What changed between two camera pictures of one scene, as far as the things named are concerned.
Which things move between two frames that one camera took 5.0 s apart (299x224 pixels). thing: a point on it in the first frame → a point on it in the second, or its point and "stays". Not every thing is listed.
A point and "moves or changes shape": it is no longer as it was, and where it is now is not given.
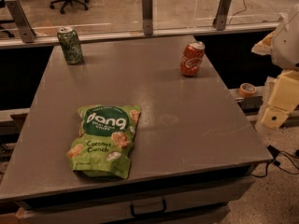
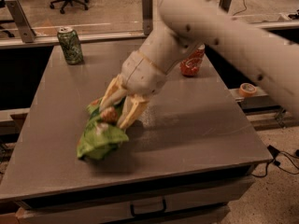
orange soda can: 192,57 stays
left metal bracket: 25,28 stays
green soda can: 70,42 stays
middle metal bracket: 148,14 stays
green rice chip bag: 104,144 moves or changes shape
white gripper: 287,46 → 142,75
